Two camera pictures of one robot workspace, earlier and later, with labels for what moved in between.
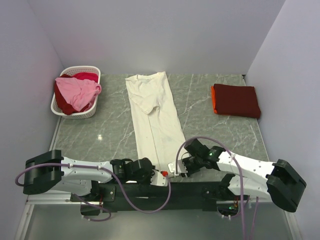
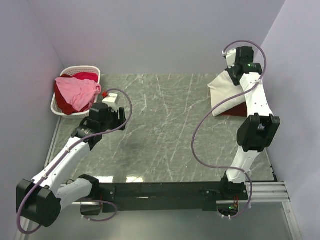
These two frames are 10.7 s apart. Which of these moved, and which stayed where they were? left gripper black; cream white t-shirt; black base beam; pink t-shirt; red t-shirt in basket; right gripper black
Moved: left gripper black; right gripper black; cream white t-shirt
Stayed: red t-shirt in basket; black base beam; pink t-shirt
